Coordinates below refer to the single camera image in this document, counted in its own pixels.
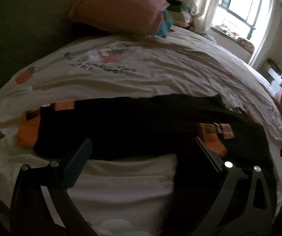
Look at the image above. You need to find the floral item on windowsill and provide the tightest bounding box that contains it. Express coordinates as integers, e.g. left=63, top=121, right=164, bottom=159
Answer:
left=237, top=37, right=255, bottom=54

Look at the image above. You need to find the white curtain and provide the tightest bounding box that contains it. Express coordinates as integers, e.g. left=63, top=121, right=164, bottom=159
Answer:
left=193, top=0, right=219, bottom=34

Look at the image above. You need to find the black garment with orange patches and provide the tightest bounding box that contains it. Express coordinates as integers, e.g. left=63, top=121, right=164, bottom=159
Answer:
left=17, top=94, right=276, bottom=235

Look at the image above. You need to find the pile of folded clothes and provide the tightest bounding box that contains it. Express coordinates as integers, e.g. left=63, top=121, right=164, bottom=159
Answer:
left=166, top=0, right=194, bottom=28

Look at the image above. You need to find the white strawberry print bedsheet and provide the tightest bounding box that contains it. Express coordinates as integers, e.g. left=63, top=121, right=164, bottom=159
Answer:
left=0, top=27, right=282, bottom=235

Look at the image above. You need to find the pink pillow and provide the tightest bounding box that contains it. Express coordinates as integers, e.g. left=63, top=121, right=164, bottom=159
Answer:
left=68, top=0, right=169, bottom=36

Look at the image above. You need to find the blue striped folded cloth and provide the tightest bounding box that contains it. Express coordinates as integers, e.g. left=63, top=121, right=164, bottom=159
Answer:
left=155, top=10, right=174, bottom=38

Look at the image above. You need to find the window with dark frame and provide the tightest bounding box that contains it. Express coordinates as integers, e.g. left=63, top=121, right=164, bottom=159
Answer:
left=212, top=0, right=270, bottom=43

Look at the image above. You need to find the grey headboard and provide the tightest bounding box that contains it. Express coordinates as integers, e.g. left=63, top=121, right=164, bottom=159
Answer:
left=0, top=0, right=100, bottom=89

